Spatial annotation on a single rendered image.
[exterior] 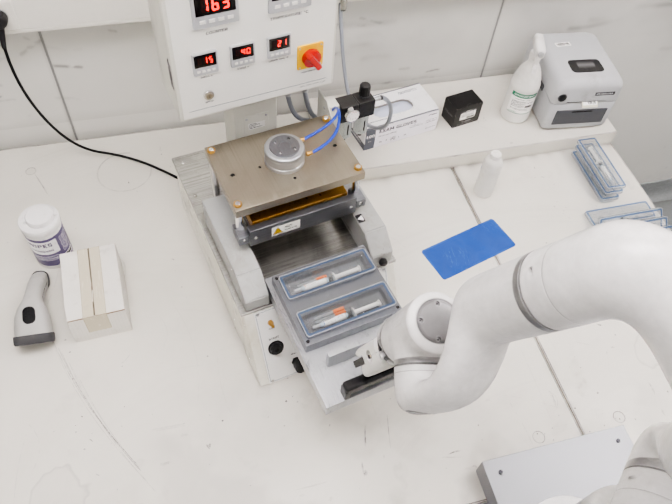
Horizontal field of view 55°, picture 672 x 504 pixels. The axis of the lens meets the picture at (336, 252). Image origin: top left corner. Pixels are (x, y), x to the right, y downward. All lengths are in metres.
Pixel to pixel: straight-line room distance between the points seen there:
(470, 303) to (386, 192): 1.01
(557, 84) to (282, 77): 0.83
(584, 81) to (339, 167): 0.85
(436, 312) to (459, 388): 0.11
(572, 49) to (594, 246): 1.40
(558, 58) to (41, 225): 1.38
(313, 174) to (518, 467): 0.69
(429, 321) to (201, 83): 0.66
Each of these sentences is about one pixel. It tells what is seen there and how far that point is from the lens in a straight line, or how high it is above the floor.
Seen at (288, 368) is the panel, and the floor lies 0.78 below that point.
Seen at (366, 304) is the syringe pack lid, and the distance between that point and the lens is 1.23.
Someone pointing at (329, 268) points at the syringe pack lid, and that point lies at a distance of 1.27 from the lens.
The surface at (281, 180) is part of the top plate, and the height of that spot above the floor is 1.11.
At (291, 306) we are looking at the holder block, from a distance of 1.23.
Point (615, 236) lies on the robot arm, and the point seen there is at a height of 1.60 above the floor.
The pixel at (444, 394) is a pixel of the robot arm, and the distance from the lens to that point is 0.83.
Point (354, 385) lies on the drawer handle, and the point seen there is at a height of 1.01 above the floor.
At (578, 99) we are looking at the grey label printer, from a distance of 1.93.
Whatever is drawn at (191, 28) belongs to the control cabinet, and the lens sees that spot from 1.21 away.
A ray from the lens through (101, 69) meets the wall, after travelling 1.81.
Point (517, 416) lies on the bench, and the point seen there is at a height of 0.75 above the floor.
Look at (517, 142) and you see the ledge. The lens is 1.91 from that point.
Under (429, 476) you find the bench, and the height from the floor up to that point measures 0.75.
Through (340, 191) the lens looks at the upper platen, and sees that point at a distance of 1.32.
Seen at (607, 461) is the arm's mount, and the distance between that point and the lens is 1.44.
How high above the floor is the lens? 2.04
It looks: 53 degrees down
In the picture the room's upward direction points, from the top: 6 degrees clockwise
